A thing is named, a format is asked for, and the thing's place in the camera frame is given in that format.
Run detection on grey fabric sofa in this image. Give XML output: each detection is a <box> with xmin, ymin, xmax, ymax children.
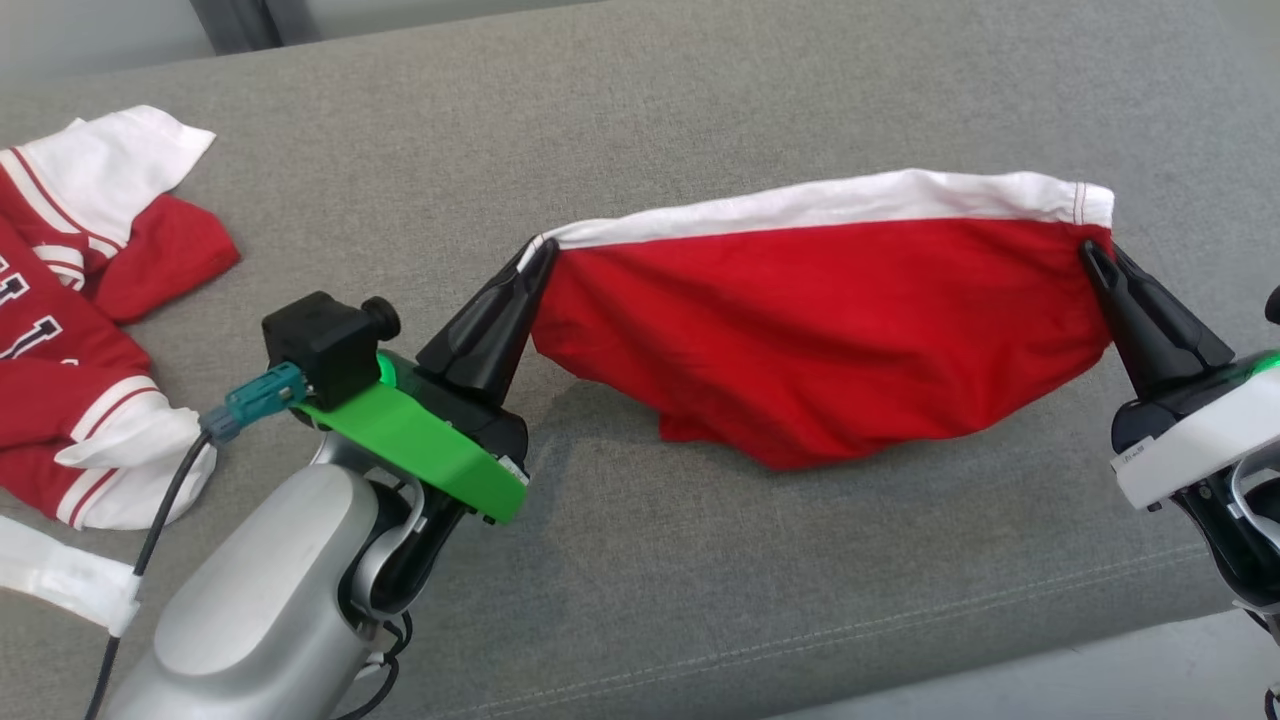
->
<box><xmin>0</xmin><ymin>0</ymin><xmax>1280</xmax><ymax>720</ymax></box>

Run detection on teal left camera connector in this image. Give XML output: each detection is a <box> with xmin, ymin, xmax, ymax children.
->
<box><xmin>199</xmin><ymin>361</ymin><xmax>308</xmax><ymax>447</ymax></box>

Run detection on red Bulls 23 jersey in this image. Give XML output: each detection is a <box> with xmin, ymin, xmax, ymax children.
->
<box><xmin>0</xmin><ymin>104</ymin><xmax>242</xmax><ymax>532</ymax></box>

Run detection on grey partition post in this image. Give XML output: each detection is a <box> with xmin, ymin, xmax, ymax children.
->
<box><xmin>188</xmin><ymin>0</ymin><xmax>307</xmax><ymax>57</ymax></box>

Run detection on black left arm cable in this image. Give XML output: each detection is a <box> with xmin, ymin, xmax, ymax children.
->
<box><xmin>84</xmin><ymin>428</ymin><xmax>215</xmax><ymax>720</ymax></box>

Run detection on red white-hemmed shorts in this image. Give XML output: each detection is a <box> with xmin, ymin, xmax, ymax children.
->
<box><xmin>518</xmin><ymin>168</ymin><xmax>1117</xmax><ymax>472</ymax></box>

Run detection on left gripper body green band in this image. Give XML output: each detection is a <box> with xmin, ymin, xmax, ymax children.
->
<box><xmin>293</xmin><ymin>350</ymin><xmax>530</xmax><ymax>526</ymax></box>

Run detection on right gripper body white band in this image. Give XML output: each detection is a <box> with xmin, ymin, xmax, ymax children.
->
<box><xmin>1109</xmin><ymin>350</ymin><xmax>1280</xmax><ymax>513</ymax></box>

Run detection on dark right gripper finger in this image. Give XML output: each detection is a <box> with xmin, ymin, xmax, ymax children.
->
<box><xmin>1108</xmin><ymin>244</ymin><xmax>1237</xmax><ymax>383</ymax></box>
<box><xmin>1079</xmin><ymin>240</ymin><xmax>1193</xmax><ymax>399</ymax></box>

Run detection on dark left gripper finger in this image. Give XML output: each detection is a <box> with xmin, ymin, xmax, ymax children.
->
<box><xmin>414</xmin><ymin>238</ymin><xmax>549</xmax><ymax>381</ymax></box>
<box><xmin>448</xmin><ymin>240</ymin><xmax>560</xmax><ymax>403</ymax></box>

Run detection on white cable tape tag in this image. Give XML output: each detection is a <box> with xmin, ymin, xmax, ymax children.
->
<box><xmin>0</xmin><ymin>513</ymin><xmax>142</xmax><ymax>638</ymax></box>

